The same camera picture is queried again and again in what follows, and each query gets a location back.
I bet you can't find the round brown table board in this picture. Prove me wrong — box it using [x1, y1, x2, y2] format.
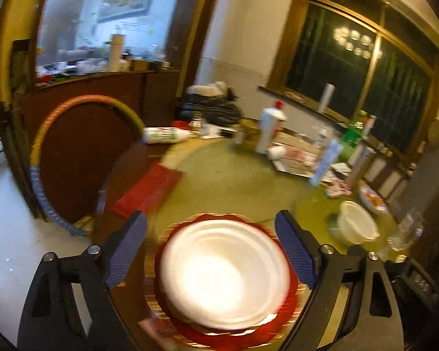
[37, 102, 143, 223]

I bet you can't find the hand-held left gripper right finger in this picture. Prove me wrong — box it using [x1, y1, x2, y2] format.
[274, 210, 405, 351]

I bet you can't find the flat tray with papers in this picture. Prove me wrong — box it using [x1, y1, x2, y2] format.
[272, 154, 323, 176]

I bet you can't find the green plastic bottle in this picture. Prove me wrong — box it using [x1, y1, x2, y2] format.
[339, 110, 366, 161]

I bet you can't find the white paper roll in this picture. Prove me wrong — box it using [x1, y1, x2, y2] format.
[318, 83, 335, 113]

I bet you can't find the wooden framed window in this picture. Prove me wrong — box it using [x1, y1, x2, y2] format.
[269, 0, 439, 154]

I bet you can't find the steel thermos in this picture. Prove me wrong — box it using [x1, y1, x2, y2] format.
[347, 146, 372, 187]

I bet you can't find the red foil packet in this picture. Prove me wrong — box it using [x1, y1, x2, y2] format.
[112, 163, 184, 220]

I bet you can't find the red gold-rimmed plate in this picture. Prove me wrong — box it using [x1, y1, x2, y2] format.
[144, 212, 304, 350]

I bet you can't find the white tumbler with straw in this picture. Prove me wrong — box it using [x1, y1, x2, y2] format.
[108, 34, 127, 72]

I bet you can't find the white liquor bottle red cap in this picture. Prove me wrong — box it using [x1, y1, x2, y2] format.
[255, 99, 287, 154]

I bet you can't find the white bowl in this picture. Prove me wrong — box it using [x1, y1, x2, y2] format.
[338, 200, 380, 245]
[179, 231, 275, 311]
[167, 223, 283, 320]

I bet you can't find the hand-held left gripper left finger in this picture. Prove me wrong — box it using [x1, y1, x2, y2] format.
[18, 210, 149, 351]

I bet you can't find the multicoloured hula hoop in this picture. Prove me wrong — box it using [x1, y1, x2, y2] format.
[28, 95, 147, 236]

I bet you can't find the patterned bowl with food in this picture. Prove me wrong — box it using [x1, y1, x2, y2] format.
[359, 185, 388, 214]

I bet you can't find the pink cloth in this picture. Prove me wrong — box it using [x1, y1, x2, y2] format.
[283, 148, 317, 165]

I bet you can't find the grey cabinet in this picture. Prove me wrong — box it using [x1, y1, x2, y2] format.
[388, 161, 439, 227]

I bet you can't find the small white cup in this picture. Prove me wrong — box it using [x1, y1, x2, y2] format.
[267, 145, 288, 161]

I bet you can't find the jar with gold lid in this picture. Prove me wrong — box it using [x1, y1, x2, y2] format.
[238, 117, 260, 143]

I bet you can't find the wooden chair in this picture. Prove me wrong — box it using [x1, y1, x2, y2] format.
[366, 146, 414, 198]

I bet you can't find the clear glass mug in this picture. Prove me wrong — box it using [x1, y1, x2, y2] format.
[388, 212, 425, 251]

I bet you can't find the blue and white tube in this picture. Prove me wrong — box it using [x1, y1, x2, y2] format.
[309, 141, 342, 187]

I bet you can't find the dark wooden cabinet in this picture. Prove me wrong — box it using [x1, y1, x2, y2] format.
[22, 69, 180, 125]

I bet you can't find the white bottle with green label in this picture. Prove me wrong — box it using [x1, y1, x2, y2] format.
[143, 126, 193, 145]

